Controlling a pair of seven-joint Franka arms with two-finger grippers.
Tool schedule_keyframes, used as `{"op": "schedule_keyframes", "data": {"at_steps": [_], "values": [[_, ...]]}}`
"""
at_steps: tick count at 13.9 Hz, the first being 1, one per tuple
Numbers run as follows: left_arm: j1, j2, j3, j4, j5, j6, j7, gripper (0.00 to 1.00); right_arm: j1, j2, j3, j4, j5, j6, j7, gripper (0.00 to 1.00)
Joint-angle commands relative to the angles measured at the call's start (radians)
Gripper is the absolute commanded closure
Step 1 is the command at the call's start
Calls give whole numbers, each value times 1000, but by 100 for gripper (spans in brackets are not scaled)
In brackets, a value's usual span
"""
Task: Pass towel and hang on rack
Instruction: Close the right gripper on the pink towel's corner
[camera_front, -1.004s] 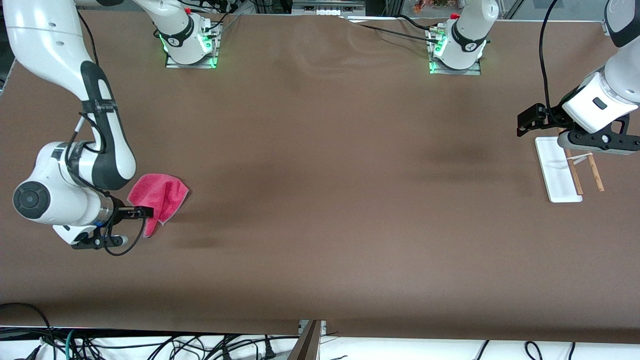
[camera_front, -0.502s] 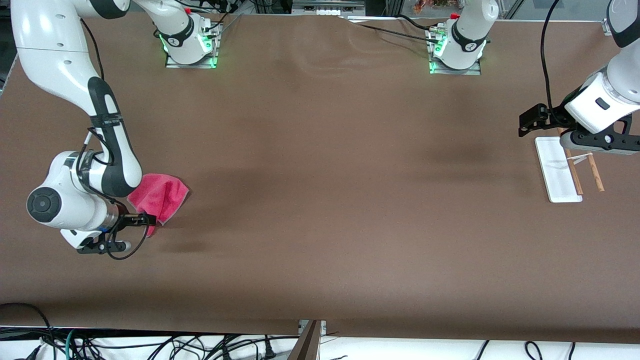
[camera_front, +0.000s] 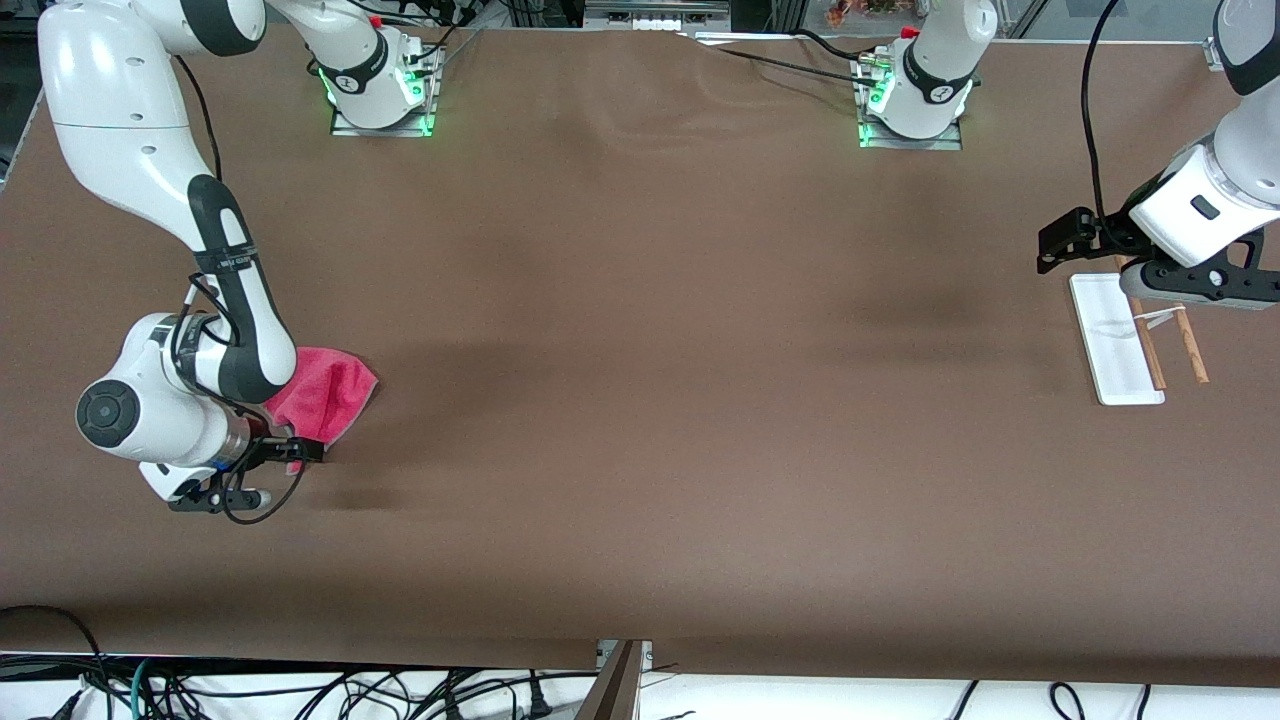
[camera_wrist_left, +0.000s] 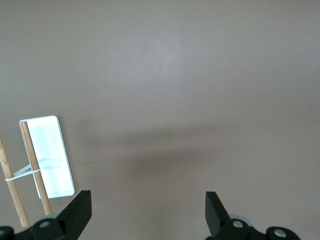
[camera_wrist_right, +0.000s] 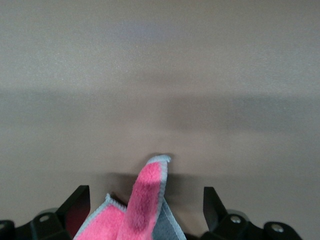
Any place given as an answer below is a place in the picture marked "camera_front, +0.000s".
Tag pink microfibre towel grey trim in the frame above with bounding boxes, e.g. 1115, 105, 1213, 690
262, 346, 381, 475

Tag white towel rack wooden bars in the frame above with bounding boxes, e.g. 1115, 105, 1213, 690
1068, 255, 1211, 407

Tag orange cluttered object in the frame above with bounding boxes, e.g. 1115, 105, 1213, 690
828, 0, 906, 25

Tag white power strip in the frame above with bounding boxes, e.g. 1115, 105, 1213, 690
585, 0, 731, 31

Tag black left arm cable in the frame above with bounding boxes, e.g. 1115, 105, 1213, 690
1080, 0, 1129, 229

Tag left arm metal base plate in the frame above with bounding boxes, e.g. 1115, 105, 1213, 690
855, 50, 966, 152

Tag thick black arched cable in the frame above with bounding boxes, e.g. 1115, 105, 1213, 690
0, 604, 109, 720

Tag short black table cable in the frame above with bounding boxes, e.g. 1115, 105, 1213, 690
795, 28, 881, 59

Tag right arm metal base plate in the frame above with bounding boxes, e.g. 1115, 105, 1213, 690
330, 40, 441, 138

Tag long black table cable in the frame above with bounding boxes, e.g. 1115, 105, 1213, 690
690, 38, 869, 83

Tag metal table edge bracket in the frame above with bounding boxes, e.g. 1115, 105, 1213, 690
575, 640, 656, 720

